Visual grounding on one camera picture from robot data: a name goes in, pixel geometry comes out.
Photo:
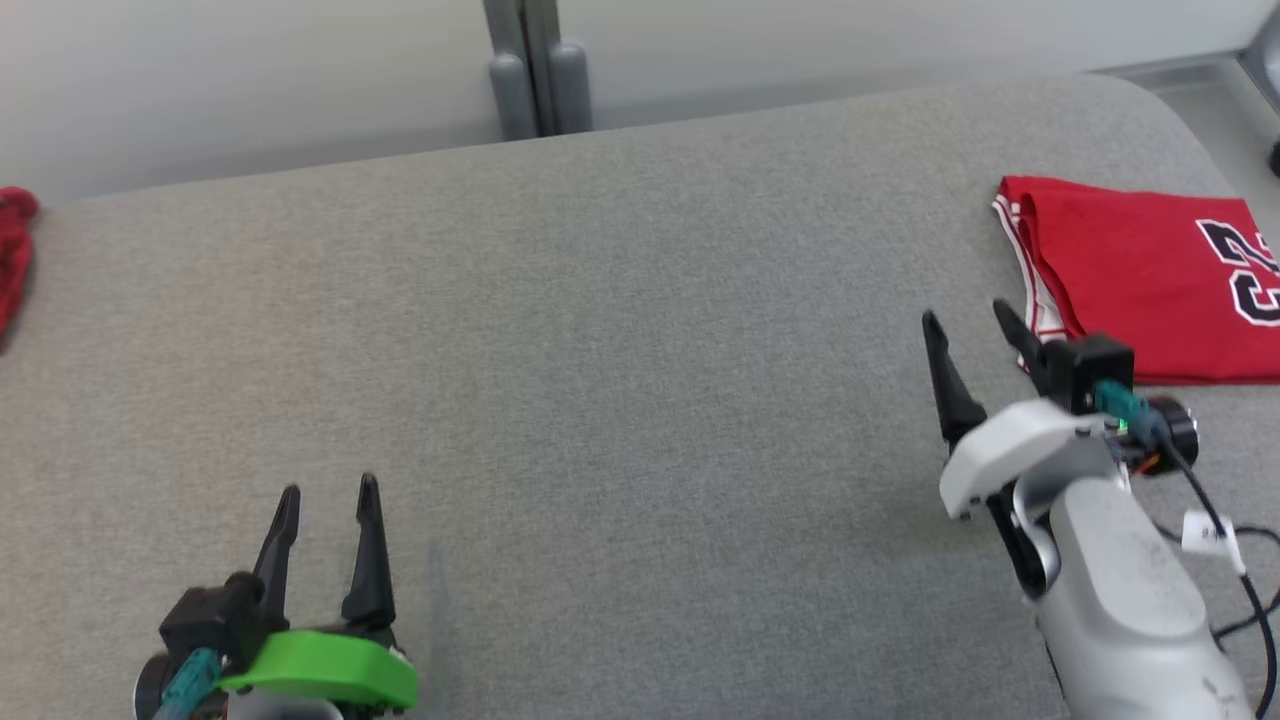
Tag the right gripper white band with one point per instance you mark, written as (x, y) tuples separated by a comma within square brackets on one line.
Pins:
[(1010, 450)]

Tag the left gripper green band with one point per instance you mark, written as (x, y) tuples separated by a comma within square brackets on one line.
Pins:
[(330, 670)]

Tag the red basketball jersey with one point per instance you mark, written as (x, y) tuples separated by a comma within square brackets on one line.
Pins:
[(1140, 270)]

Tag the red garment with white stripe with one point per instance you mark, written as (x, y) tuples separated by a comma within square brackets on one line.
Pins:
[(12, 250)]

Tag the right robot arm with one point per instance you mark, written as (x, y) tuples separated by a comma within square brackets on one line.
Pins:
[(1120, 600)]

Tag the grey fabric sofa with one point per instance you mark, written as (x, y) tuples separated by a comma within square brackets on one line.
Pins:
[(600, 400)]

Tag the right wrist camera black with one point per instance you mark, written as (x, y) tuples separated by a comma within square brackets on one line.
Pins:
[(1095, 365)]

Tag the grey metal frame corner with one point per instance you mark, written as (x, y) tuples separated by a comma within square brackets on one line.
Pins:
[(1262, 60)]

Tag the grey metal partition post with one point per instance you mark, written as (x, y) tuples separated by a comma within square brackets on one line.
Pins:
[(535, 70)]

